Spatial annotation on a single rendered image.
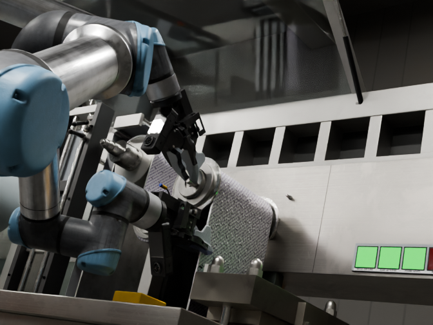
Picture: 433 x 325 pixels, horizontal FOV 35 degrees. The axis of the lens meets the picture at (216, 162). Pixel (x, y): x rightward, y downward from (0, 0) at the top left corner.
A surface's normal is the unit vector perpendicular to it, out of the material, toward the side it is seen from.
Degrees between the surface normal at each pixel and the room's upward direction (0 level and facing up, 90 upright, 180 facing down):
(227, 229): 90
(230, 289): 90
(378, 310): 90
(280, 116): 90
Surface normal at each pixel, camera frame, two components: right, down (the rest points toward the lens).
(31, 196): -0.11, 0.51
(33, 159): 0.95, 0.22
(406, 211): -0.60, -0.41
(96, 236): -0.04, -0.37
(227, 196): 0.77, -0.06
